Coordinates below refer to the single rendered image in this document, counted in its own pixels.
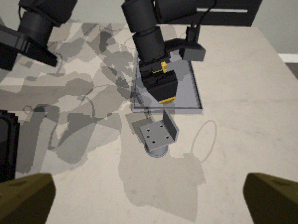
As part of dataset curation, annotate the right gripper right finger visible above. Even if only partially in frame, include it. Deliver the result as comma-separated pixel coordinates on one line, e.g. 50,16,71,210
243,173,298,224

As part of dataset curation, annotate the grey l-shaped bracket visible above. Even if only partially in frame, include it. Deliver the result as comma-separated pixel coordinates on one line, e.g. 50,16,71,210
139,108,180,152

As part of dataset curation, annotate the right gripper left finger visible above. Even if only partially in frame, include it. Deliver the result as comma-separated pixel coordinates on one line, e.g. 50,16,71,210
0,173,56,224

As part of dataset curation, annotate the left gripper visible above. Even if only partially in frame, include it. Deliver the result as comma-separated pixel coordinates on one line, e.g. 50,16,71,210
132,26,178,104

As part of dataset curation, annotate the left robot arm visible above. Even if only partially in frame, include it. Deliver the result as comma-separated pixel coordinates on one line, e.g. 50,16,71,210
0,0,206,62

